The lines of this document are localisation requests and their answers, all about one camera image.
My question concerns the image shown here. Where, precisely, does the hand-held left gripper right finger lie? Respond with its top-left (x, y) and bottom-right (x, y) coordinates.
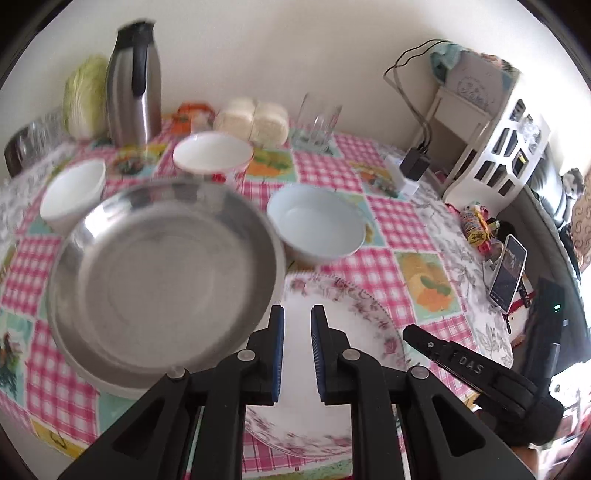
top-left (310, 305), bottom-right (542, 480)

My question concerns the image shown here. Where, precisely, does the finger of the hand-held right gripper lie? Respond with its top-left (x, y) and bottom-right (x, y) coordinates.
top-left (403, 324), bottom-right (502, 393)

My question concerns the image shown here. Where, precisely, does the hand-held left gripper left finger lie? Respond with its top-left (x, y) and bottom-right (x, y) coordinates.
top-left (58, 305), bottom-right (286, 480)

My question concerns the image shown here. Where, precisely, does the floral rimmed white plate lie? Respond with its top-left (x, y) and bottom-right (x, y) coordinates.
top-left (242, 273), bottom-right (407, 457)

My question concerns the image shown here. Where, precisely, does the pale blue white bowl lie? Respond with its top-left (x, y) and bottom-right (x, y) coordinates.
top-left (267, 183), bottom-right (368, 265)

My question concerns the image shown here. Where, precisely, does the large stainless steel basin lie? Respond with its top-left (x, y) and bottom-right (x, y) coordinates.
top-left (46, 180), bottom-right (288, 400)

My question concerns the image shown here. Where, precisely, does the white bowl red pattern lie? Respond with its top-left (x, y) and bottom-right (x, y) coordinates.
top-left (173, 131), bottom-right (254, 192)

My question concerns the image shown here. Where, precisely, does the small plain white bowl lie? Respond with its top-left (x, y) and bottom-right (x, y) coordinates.
top-left (39, 159), bottom-right (107, 234)

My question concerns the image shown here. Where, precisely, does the smartphone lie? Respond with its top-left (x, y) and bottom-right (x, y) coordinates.
top-left (488, 234), bottom-right (528, 312)

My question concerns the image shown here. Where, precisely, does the yellow pink snack packet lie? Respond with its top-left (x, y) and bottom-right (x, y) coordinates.
top-left (462, 205), bottom-right (502, 254)

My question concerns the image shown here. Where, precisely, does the pink checkered tablecloth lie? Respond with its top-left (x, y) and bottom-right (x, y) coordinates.
top-left (0, 124), bottom-right (515, 472)

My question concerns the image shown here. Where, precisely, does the brown patterned cushion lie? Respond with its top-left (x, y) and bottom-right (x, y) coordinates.
top-left (570, 185), bottom-right (591, 273)

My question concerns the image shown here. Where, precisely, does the small white box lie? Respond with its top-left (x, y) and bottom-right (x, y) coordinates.
top-left (385, 154), bottom-right (419, 197)

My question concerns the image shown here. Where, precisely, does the black leather sofa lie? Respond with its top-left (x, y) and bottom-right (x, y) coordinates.
top-left (526, 143), bottom-right (583, 278)

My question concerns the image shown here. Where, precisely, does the black power adapter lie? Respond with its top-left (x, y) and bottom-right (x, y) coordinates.
top-left (399, 147), bottom-right (430, 182)

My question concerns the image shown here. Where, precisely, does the clear glass mug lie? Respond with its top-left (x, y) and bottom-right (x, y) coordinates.
top-left (307, 104), bottom-right (343, 151)

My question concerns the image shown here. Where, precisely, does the white lattice cabinet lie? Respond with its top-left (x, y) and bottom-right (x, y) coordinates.
top-left (431, 69), bottom-right (552, 204)

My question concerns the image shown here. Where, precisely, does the bag of steamed buns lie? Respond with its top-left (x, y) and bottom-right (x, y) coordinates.
top-left (215, 98), bottom-right (291, 147)

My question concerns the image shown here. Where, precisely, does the tall clear glass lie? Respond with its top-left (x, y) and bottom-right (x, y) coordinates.
top-left (297, 93), bottom-right (324, 139)

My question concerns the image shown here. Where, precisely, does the white printed box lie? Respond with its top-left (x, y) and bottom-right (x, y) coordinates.
top-left (443, 50), bottom-right (520, 112)

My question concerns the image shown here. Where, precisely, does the stainless steel thermos jug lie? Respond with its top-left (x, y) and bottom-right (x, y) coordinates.
top-left (105, 21), bottom-right (163, 147)

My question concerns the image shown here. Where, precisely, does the teal cloth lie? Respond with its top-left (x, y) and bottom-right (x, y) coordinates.
top-left (430, 41), bottom-right (467, 84)

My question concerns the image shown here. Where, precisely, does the clear drinking glass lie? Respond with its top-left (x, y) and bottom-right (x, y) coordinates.
top-left (46, 108), bottom-right (68, 144)
top-left (28, 115), bottom-right (54, 155)

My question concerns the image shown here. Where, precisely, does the napa cabbage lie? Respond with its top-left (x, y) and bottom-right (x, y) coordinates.
top-left (63, 55), bottom-right (109, 139)

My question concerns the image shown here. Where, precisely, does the black cable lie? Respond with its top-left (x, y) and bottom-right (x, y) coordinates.
top-left (383, 39), bottom-right (444, 153)

